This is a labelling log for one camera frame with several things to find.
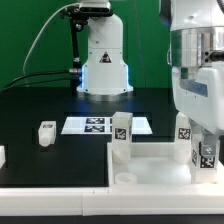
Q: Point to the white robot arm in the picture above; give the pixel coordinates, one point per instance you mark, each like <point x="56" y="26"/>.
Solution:
<point x="196" y="55"/>

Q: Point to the black camera on stand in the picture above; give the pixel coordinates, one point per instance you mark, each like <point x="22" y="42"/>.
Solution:
<point x="88" y="8"/>

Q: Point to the white front fence wall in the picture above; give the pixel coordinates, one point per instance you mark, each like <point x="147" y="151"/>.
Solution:
<point x="116" y="200"/>

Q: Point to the white left fence wall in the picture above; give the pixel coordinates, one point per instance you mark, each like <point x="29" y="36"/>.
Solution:
<point x="2" y="156"/>

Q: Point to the white fence wall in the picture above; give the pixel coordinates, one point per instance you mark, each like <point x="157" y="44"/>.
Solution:
<point x="2" y="156"/>
<point x="116" y="200"/>

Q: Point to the white sheet with markers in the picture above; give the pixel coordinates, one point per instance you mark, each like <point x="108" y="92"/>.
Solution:
<point x="101" y="125"/>

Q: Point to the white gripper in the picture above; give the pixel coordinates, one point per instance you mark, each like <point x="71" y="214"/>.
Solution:
<point x="202" y="100"/>

